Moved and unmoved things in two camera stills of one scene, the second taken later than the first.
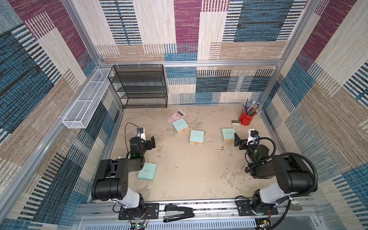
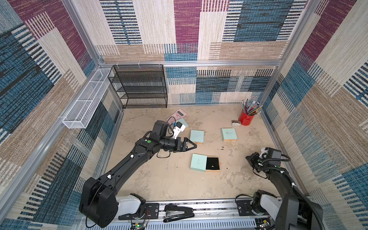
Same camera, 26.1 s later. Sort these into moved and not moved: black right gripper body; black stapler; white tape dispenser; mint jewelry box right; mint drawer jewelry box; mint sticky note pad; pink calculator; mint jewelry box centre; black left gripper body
Moved: black left gripper body; black right gripper body; mint drawer jewelry box
Not moved: black stapler; mint sticky note pad; mint jewelry box centre; white tape dispenser; pink calculator; mint jewelry box right
